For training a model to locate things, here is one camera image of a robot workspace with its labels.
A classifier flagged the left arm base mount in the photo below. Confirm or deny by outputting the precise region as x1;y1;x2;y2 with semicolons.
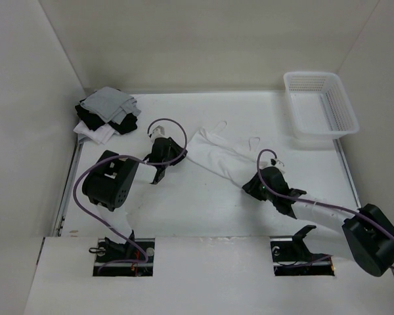
89;235;156;278

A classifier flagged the purple cable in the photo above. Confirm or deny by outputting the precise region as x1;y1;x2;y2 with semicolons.
255;148;394;274
72;118;188;276

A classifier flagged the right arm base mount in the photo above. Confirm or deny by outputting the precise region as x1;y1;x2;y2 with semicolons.
270;225;335;276

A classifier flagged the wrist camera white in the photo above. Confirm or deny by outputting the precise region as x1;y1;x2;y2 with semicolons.
270;158;284;167
150;125;165;141

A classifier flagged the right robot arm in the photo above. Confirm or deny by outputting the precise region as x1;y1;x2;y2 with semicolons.
242;166;394;277

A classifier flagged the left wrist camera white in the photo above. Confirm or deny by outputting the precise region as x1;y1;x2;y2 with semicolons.
150;125;165;141

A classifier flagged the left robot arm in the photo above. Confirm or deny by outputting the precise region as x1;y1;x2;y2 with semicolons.
72;137;187;262

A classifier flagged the white folded tank top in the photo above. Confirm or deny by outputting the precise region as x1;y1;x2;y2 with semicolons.
74;121;117;144

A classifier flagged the white plastic basket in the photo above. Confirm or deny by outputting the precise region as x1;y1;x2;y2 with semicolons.
283;72;360;140

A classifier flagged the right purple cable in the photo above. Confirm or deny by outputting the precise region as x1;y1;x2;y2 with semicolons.
255;148;394;274

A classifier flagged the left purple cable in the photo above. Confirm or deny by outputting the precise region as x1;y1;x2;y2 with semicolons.
72;118;188;276

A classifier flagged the white tank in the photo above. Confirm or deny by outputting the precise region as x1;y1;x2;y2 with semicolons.
186;121;261;188
74;121;117;144

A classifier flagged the black folded tank top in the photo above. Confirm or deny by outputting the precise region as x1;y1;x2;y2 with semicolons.
74;104;137;135

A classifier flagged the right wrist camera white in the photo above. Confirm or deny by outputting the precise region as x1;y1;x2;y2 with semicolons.
270;158;284;167

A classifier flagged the grey folded tank top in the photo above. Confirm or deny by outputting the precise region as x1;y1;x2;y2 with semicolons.
80;87;141;125

